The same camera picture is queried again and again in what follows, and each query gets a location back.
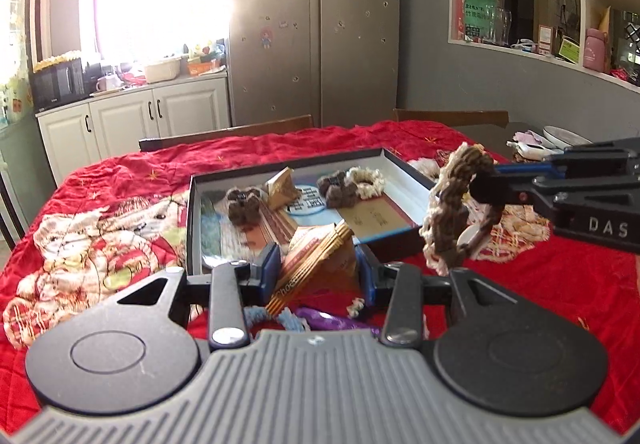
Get white plastic basin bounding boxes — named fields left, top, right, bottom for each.
left=144, top=59, right=182, bottom=84

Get cream crocheted scrunchie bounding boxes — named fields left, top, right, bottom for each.
left=347, top=166, right=386, bottom=199

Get white kitchen cabinet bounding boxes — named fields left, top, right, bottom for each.
left=37, top=76, right=231, bottom=172

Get tan pyramid packet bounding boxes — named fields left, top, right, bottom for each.
left=267, top=221, right=358, bottom=317
left=265, top=167, right=301, bottom=210

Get brown and cream scrunchie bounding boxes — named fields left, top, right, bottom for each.
left=419, top=142, right=503, bottom=271

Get pink bottle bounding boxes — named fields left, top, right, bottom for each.
left=584, top=28, right=608, bottom=71

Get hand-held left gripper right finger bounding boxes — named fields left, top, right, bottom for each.
left=356, top=244, right=506, bottom=350

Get black microwave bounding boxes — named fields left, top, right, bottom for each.
left=29, top=58, right=86, bottom=112

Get green paper sign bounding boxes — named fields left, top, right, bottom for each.
left=464, top=0, right=498, bottom=42

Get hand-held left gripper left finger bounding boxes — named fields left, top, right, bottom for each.
left=117, top=243, right=282, bottom=351

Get blue crocheted scrunchie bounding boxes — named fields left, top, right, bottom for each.
left=243, top=305, right=311, bottom=336

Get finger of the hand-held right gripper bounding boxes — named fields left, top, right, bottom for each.
left=494, top=136, right=640, bottom=178
left=472, top=173, right=640, bottom=211

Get clear glass jars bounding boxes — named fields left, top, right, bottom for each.
left=482, top=8, right=513, bottom=45

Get brown fuzzy hair clip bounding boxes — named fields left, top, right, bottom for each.
left=227, top=186, right=268, bottom=225
left=317, top=171, right=358, bottom=207

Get grey refrigerator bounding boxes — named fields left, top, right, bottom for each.
left=228, top=0, right=401, bottom=129

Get black cardboard box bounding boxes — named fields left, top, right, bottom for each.
left=186, top=147, right=441, bottom=275

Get dark wooden chair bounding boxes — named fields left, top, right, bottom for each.
left=139, top=115, right=314, bottom=151

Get red printed blanket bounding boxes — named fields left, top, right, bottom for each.
left=0, top=120, right=640, bottom=430

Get white wall shelf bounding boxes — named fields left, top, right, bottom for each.
left=447, top=0, right=640, bottom=92

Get white plate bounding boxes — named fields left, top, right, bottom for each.
left=542, top=125, right=593, bottom=150

